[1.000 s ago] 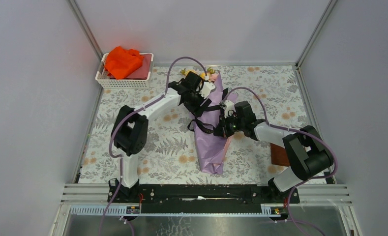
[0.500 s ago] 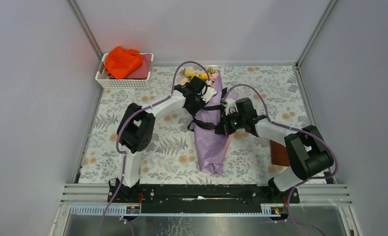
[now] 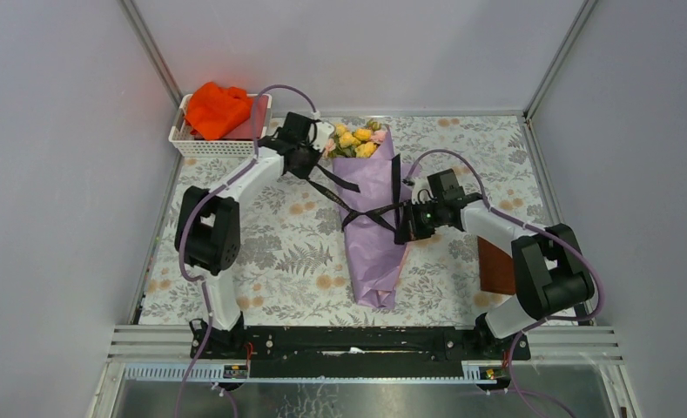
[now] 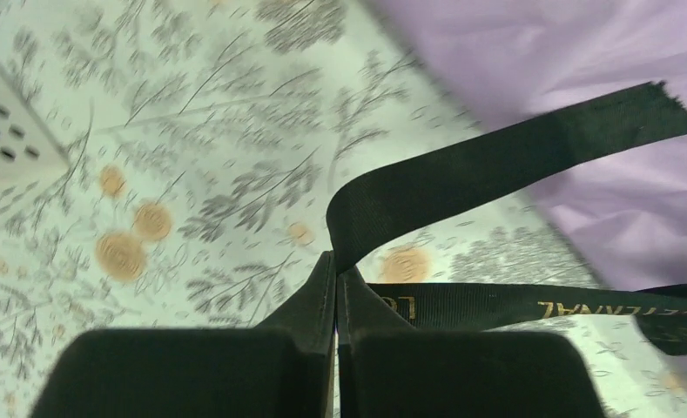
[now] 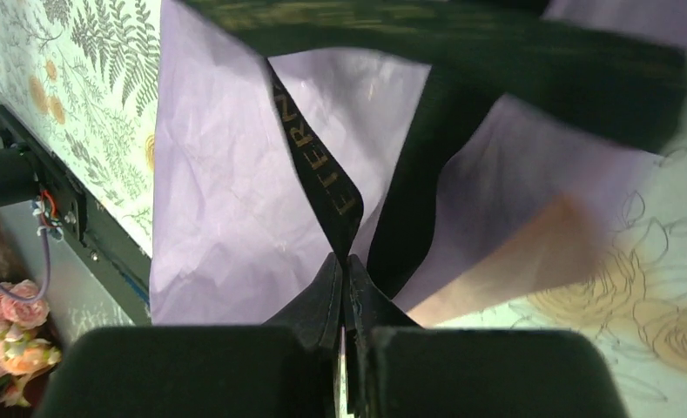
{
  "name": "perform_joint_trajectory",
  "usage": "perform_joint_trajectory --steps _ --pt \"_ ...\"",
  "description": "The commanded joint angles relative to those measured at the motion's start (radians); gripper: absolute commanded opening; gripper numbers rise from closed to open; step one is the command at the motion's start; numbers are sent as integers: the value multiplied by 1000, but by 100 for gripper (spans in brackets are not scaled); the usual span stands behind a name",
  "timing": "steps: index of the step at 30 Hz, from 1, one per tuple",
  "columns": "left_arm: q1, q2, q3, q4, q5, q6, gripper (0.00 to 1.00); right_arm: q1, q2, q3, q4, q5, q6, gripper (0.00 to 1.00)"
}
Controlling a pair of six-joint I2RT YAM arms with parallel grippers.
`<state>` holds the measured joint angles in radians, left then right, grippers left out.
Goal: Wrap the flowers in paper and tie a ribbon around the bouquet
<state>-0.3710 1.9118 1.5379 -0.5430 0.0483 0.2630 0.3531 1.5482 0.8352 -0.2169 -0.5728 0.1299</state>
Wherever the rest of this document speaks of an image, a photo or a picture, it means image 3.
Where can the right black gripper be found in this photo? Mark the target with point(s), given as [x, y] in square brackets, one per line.
[410, 229]

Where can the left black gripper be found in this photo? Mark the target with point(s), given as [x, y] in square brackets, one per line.
[314, 155]

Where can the yellow fake flower bunch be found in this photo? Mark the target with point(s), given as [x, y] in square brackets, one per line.
[354, 140]

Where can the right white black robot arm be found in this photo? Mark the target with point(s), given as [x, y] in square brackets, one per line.
[550, 272]

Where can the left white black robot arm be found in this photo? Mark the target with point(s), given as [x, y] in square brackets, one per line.
[208, 238]

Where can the dark red folded paper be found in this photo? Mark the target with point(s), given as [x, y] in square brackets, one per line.
[256, 126]

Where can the orange cloth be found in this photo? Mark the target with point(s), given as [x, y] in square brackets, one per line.
[213, 111]

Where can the brown leather pad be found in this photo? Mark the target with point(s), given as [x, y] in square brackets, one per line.
[496, 270]

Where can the floral patterned table mat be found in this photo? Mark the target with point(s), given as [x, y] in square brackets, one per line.
[292, 271]

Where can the white plastic basket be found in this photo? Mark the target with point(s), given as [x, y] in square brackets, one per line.
[181, 137]

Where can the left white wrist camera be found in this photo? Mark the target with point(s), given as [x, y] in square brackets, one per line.
[320, 134]

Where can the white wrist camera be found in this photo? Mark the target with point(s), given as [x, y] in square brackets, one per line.
[421, 191]
[320, 134]

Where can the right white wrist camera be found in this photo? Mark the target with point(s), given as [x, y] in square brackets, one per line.
[421, 191]

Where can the black mounting base rail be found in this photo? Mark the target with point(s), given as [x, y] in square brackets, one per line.
[354, 352]

